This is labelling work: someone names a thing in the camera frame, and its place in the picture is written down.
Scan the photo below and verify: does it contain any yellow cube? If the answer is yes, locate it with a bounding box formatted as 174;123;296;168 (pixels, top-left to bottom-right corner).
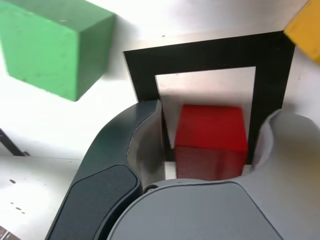
283;0;320;63

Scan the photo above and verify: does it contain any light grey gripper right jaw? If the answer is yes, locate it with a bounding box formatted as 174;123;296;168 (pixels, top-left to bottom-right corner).
106;108;320;240

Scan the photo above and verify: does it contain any green cube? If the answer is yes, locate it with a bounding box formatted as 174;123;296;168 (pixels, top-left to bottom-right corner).
0;0;117;102

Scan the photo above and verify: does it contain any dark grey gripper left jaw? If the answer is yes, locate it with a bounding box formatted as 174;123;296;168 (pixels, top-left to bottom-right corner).
46;99;166;240

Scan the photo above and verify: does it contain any red cube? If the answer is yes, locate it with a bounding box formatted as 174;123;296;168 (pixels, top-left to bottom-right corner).
174;104;249;180

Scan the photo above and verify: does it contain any black tape square outline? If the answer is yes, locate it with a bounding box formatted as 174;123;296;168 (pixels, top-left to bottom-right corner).
122;31;296;166

